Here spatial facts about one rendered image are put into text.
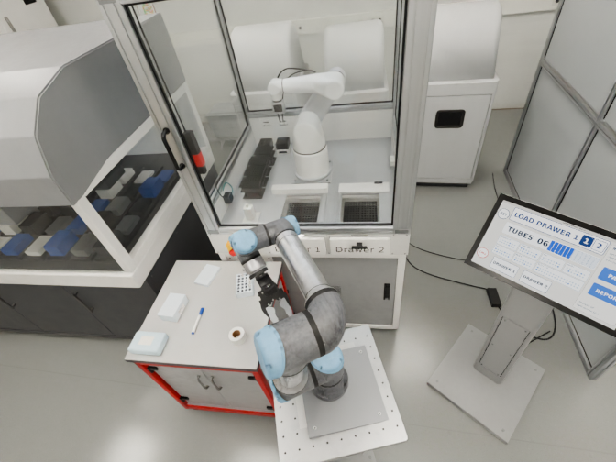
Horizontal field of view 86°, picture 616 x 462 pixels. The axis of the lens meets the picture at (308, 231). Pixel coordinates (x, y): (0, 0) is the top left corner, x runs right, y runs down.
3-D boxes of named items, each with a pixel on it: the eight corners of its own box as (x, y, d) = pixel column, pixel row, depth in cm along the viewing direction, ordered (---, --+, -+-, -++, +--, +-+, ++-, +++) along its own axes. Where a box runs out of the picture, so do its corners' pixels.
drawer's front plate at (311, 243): (325, 254, 169) (324, 239, 162) (271, 254, 175) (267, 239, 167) (326, 251, 171) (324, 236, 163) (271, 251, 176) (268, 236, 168)
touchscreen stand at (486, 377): (506, 444, 170) (601, 354, 100) (426, 383, 196) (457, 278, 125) (544, 371, 192) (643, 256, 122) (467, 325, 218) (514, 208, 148)
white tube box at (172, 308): (177, 323, 158) (172, 316, 155) (161, 320, 160) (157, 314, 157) (189, 300, 167) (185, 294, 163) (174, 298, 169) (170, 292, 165)
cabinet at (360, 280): (401, 335, 219) (411, 255, 164) (252, 327, 238) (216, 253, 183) (392, 234, 286) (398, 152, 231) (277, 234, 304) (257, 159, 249)
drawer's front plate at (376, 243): (390, 255, 164) (390, 239, 156) (331, 254, 169) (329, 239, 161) (389, 252, 165) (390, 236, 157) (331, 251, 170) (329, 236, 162)
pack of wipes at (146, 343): (170, 336, 153) (165, 331, 150) (160, 356, 147) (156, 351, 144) (140, 335, 156) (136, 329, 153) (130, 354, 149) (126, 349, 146)
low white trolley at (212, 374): (287, 425, 189) (256, 368, 137) (188, 414, 200) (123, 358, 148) (302, 332, 230) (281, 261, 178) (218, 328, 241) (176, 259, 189)
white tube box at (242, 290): (254, 295, 164) (252, 291, 161) (237, 298, 164) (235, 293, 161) (254, 276, 173) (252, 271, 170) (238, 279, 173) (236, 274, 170)
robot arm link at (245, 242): (262, 220, 103) (260, 227, 114) (227, 232, 101) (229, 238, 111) (271, 244, 103) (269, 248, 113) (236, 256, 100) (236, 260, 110)
